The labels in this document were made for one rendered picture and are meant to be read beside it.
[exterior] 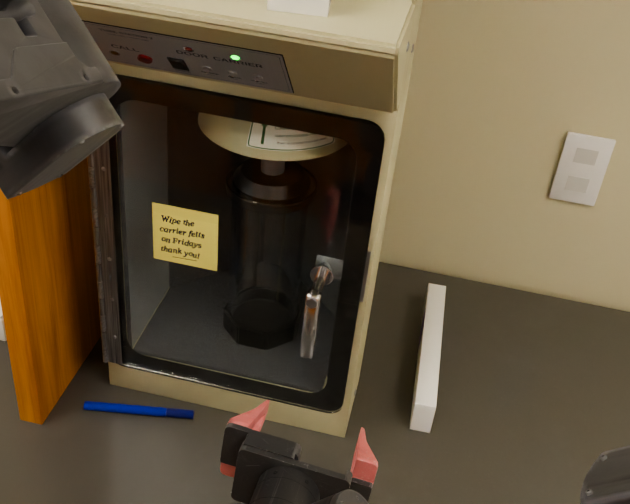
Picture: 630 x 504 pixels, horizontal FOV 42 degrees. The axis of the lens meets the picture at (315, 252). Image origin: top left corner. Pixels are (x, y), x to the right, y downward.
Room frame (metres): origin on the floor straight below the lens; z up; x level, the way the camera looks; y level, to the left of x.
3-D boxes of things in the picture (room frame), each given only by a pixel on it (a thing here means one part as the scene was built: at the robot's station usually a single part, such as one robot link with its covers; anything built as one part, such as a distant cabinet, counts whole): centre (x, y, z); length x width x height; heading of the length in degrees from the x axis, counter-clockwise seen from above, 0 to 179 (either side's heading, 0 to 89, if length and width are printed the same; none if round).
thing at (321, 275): (0.70, -0.01, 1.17); 0.05 x 0.03 x 0.10; 171
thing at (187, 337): (0.75, 0.10, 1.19); 0.30 x 0.01 x 0.40; 81
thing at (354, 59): (0.70, 0.10, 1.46); 0.32 x 0.12 x 0.10; 81
